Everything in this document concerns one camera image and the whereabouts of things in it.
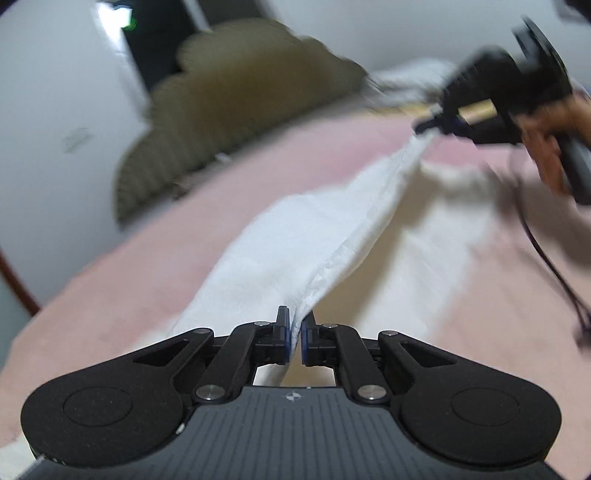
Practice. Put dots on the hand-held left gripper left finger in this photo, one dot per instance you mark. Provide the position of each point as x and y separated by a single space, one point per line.
285 342

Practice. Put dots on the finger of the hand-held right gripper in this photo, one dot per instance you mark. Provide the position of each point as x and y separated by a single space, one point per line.
450 110
431 125

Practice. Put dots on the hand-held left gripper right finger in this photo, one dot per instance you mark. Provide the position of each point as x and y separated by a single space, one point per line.
304 342

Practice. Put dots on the white pants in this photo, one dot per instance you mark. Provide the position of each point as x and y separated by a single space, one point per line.
286 240

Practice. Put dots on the person's right hand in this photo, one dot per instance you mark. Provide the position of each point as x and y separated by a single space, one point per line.
549 152

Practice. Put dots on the white bedding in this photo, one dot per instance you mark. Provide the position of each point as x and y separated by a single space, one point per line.
411 81

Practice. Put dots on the pink floral bed sheet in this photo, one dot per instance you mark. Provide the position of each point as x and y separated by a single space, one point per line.
138 277

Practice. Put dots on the olive padded headboard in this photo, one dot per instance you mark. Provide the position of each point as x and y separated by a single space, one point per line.
231 101

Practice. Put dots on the dark window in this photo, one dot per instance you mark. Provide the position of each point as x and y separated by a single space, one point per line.
157 37

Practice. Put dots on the brown wooden door frame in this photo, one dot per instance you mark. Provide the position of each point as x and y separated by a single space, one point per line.
18 281

